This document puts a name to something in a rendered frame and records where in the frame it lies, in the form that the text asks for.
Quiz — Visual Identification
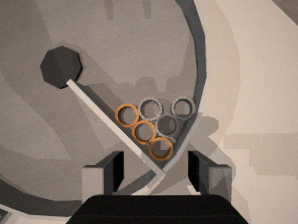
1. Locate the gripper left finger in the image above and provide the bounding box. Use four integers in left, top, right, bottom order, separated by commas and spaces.
81, 151, 124, 204

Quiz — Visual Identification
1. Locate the grey metal ring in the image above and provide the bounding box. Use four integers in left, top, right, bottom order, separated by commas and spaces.
155, 114, 179, 138
138, 97, 162, 121
170, 96, 195, 120

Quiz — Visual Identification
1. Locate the bronze bushing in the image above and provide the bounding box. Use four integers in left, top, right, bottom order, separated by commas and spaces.
132, 121, 156, 144
149, 136, 173, 161
115, 104, 140, 127

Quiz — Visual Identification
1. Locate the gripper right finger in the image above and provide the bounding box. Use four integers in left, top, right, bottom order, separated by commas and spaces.
188, 151, 232, 204

